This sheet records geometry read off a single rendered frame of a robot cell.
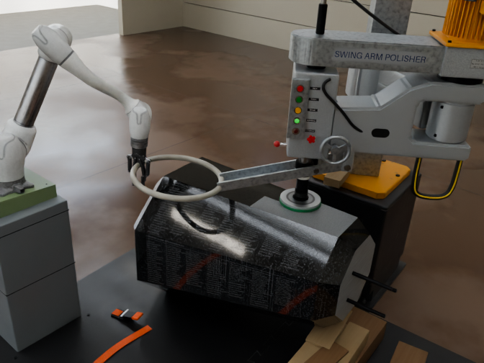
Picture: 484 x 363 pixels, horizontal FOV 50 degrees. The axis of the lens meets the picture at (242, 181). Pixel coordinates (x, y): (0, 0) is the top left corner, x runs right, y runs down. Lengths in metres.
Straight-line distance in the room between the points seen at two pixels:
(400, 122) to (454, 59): 0.35
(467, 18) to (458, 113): 0.42
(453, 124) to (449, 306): 1.47
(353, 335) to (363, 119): 1.14
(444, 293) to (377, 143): 1.54
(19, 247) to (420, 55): 2.10
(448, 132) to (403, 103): 0.26
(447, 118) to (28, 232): 2.10
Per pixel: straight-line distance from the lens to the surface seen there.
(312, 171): 2.58
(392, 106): 2.47
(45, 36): 2.60
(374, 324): 3.13
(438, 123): 2.59
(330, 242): 2.49
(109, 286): 3.47
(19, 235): 2.78
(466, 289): 3.87
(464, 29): 2.46
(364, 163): 3.23
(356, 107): 2.45
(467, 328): 3.55
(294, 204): 2.65
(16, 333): 3.08
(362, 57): 2.37
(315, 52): 2.34
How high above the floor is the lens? 2.16
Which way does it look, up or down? 27 degrees down
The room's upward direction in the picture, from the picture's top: 3 degrees clockwise
